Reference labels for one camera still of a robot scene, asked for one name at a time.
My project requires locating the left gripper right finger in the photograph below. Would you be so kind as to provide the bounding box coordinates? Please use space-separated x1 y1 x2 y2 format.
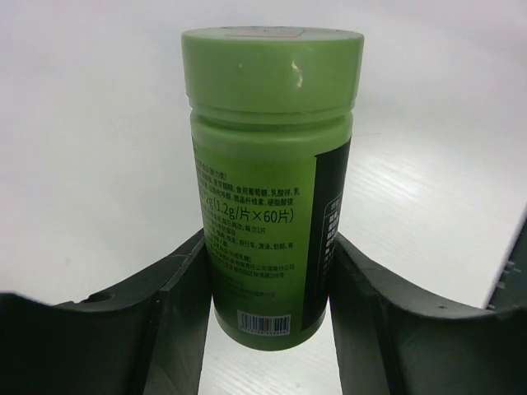
330 236 526 394

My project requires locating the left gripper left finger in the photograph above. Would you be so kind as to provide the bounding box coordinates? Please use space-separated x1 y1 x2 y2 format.
1 233 211 394

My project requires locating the green pill bottle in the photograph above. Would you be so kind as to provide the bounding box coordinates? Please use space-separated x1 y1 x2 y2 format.
190 114 352 351

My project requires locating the green bottle cap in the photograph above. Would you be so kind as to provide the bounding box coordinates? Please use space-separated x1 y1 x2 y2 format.
181 26 365 114

